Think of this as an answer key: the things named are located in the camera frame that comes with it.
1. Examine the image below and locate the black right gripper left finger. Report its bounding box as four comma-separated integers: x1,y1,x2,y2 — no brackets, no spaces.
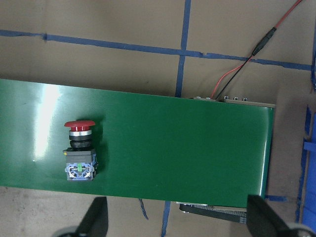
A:
75,197,109,237

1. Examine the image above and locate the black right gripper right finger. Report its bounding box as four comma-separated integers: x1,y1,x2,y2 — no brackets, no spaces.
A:
246,195,291,237

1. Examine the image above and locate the red push button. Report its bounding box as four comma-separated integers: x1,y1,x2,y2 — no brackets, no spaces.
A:
63,120,98,181

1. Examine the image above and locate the blue bin right side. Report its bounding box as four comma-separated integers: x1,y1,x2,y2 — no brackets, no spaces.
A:
296,107,316,231

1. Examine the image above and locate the green conveyor belt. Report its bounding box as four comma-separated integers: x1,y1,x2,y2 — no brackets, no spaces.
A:
0,79,274,208

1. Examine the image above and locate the red black wire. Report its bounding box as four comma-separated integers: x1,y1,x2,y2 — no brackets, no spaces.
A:
211,0,304,102

